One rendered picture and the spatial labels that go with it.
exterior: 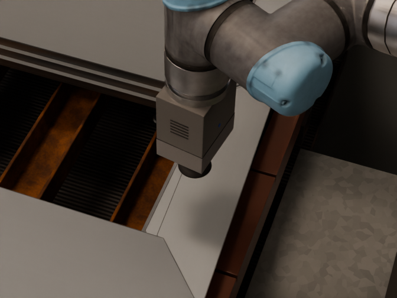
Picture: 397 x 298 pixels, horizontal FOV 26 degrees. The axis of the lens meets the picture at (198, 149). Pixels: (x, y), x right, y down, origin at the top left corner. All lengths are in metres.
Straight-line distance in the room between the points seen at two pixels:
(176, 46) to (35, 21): 0.57
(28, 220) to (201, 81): 0.37
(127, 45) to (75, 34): 0.09
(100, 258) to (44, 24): 0.46
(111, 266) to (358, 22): 0.47
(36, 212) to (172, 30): 0.40
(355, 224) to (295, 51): 0.63
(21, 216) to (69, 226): 0.07
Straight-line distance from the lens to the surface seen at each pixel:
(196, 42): 0.88
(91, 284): 1.13
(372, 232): 1.41
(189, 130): 0.99
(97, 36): 1.41
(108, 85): 1.38
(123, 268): 1.14
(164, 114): 0.99
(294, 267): 1.36
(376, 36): 0.88
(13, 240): 1.18
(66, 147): 1.50
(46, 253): 1.16
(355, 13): 0.89
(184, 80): 0.94
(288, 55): 0.82
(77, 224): 1.18
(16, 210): 1.21
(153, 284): 1.12
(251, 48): 0.83
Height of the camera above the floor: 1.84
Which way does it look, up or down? 52 degrees down
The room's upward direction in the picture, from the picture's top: straight up
